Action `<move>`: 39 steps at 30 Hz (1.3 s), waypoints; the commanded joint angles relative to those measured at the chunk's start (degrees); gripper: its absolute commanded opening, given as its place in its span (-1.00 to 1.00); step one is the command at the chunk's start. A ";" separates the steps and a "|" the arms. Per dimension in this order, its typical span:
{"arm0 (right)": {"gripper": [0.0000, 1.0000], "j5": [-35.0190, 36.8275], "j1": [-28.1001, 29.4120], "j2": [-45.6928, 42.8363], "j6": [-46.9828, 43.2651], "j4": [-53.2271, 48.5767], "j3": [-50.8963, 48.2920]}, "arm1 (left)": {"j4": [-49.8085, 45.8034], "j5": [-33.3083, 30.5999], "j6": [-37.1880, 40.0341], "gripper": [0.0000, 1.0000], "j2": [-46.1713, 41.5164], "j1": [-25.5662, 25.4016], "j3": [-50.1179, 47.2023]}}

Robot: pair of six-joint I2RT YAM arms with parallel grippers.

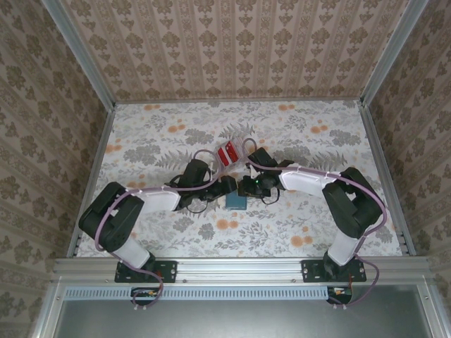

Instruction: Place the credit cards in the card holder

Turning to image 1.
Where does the blue card holder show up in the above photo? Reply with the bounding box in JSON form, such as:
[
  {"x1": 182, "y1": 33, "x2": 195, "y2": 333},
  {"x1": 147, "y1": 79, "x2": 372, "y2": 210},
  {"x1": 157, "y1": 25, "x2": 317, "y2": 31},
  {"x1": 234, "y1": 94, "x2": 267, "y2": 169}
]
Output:
[{"x1": 225, "y1": 192, "x2": 249, "y2": 211}]

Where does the red clear plastic package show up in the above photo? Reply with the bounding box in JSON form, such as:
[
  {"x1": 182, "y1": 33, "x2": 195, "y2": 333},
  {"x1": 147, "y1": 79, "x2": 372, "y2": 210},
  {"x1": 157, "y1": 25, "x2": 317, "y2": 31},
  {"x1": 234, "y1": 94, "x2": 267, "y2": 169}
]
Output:
[{"x1": 213, "y1": 136, "x2": 249, "y2": 170}]

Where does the grey metal sheet panel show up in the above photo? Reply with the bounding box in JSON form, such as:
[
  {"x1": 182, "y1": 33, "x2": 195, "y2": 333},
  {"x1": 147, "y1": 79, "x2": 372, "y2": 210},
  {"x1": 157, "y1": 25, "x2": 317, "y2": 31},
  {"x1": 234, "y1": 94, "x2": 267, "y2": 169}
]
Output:
[{"x1": 52, "y1": 284, "x2": 429, "y2": 338}]

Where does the right black camera cable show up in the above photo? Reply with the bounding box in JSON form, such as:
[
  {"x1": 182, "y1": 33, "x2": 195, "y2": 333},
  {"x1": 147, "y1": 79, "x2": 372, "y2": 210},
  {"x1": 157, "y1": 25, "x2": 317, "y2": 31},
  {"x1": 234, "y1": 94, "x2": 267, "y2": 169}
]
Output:
[{"x1": 262, "y1": 188, "x2": 282, "y2": 206}]

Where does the black camera cable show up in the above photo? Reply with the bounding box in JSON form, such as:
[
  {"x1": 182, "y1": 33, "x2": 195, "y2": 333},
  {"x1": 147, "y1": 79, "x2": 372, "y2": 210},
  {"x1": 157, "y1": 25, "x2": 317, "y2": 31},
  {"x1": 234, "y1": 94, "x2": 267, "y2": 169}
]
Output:
[
  {"x1": 183, "y1": 201, "x2": 209, "y2": 216},
  {"x1": 262, "y1": 188, "x2": 282, "y2": 206}
]

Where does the left black camera cable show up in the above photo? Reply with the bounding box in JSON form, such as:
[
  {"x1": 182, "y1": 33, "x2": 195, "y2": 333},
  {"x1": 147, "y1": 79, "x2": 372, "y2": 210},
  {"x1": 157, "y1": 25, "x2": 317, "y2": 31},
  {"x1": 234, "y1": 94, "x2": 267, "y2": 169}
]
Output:
[{"x1": 183, "y1": 201, "x2": 209, "y2": 216}]

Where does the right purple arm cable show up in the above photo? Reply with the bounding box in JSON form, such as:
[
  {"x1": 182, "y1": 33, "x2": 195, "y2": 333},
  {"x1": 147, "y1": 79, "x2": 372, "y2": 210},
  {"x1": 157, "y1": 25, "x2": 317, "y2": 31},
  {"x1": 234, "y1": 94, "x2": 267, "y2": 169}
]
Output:
[{"x1": 242, "y1": 137, "x2": 390, "y2": 311}]

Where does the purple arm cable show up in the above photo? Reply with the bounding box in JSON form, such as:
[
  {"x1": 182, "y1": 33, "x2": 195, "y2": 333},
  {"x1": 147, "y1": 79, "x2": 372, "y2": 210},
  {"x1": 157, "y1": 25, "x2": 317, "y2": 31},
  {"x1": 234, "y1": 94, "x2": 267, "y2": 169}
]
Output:
[
  {"x1": 92, "y1": 149, "x2": 221, "y2": 311},
  {"x1": 242, "y1": 137, "x2": 390, "y2": 311}
]

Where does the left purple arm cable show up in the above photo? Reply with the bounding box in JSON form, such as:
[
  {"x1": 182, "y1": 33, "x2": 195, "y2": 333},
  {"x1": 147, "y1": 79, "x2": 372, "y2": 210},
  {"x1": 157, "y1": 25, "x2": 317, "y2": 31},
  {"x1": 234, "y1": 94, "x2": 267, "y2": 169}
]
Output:
[{"x1": 92, "y1": 149, "x2": 221, "y2": 311}]

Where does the aluminium front frame rail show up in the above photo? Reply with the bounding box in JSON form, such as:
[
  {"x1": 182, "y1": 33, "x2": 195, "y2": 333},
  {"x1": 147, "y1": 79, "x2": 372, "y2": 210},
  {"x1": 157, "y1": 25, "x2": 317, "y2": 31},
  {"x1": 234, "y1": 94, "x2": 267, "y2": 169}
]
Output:
[{"x1": 52, "y1": 256, "x2": 433, "y2": 284}]

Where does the aluminium frame rail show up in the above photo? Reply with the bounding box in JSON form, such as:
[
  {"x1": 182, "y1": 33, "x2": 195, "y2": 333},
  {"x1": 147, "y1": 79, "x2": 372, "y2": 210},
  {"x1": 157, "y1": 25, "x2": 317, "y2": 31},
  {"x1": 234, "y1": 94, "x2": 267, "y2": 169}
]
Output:
[
  {"x1": 417, "y1": 277, "x2": 451, "y2": 338},
  {"x1": 31, "y1": 277, "x2": 65, "y2": 338},
  {"x1": 52, "y1": 256, "x2": 433, "y2": 284}
]

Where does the aluminium back rail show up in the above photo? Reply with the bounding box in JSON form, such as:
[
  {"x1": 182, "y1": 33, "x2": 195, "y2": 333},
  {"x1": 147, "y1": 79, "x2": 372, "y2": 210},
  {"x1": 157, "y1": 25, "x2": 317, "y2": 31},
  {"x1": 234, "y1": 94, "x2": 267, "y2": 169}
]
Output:
[{"x1": 114, "y1": 97, "x2": 364, "y2": 105}]

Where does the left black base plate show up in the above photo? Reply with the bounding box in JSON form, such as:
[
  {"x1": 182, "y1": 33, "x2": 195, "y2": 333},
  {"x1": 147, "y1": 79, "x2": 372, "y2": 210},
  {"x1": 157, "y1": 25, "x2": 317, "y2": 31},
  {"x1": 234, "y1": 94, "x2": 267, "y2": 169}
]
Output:
[{"x1": 114, "y1": 259, "x2": 178, "y2": 284}]

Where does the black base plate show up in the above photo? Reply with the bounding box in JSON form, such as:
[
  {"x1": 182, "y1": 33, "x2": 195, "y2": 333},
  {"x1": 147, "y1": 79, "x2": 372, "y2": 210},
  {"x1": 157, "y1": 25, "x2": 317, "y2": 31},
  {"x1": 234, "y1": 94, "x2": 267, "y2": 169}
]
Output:
[
  {"x1": 114, "y1": 259, "x2": 178, "y2": 284},
  {"x1": 302, "y1": 259, "x2": 367, "y2": 284}
]

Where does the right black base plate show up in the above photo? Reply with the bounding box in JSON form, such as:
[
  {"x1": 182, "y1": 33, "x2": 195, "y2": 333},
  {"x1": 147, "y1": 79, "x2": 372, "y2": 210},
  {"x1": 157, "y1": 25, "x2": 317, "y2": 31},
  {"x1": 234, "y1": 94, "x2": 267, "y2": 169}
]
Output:
[{"x1": 302, "y1": 259, "x2": 367, "y2": 284}]

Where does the white slotted cable duct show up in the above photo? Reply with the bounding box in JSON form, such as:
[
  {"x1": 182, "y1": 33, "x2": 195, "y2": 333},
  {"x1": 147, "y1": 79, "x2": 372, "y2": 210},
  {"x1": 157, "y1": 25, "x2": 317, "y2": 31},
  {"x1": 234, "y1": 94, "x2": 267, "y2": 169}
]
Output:
[{"x1": 64, "y1": 285, "x2": 355, "y2": 301}]

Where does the aluminium side rail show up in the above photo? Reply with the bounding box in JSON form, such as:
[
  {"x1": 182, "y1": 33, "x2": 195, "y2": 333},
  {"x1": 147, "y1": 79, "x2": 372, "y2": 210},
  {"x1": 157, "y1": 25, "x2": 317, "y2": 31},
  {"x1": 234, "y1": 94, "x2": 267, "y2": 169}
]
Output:
[
  {"x1": 66, "y1": 104, "x2": 116, "y2": 260},
  {"x1": 359, "y1": 100, "x2": 416, "y2": 258}
]

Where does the aluminium corner post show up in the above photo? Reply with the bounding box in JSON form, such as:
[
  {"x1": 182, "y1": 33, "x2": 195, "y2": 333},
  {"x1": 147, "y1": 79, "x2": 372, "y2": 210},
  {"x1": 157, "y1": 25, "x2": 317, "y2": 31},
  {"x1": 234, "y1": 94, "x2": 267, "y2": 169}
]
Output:
[
  {"x1": 44, "y1": 0, "x2": 117, "y2": 108},
  {"x1": 359, "y1": 0, "x2": 423, "y2": 105}
]

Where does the aluminium lower frame rail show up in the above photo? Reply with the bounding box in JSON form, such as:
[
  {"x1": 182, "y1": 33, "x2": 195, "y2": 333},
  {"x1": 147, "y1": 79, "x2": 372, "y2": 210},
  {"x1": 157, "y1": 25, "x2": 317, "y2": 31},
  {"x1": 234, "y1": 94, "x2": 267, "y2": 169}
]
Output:
[
  {"x1": 417, "y1": 277, "x2": 451, "y2": 338},
  {"x1": 31, "y1": 277, "x2": 65, "y2": 338}
]

